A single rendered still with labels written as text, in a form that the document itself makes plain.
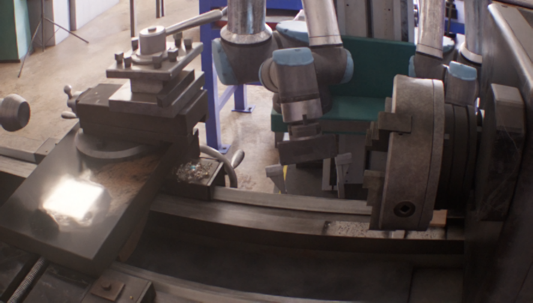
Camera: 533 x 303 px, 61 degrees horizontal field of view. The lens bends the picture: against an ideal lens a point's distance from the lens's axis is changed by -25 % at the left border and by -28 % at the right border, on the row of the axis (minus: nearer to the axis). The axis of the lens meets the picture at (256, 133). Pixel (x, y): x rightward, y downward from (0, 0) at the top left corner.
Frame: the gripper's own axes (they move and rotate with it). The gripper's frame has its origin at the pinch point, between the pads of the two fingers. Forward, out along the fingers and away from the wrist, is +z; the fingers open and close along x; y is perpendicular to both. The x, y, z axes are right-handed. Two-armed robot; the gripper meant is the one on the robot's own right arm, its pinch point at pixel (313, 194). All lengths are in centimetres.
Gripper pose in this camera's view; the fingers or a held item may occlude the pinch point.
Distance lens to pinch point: 139.8
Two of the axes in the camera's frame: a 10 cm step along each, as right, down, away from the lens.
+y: 0.3, -0.8, 10.0
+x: -9.9, 1.5, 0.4
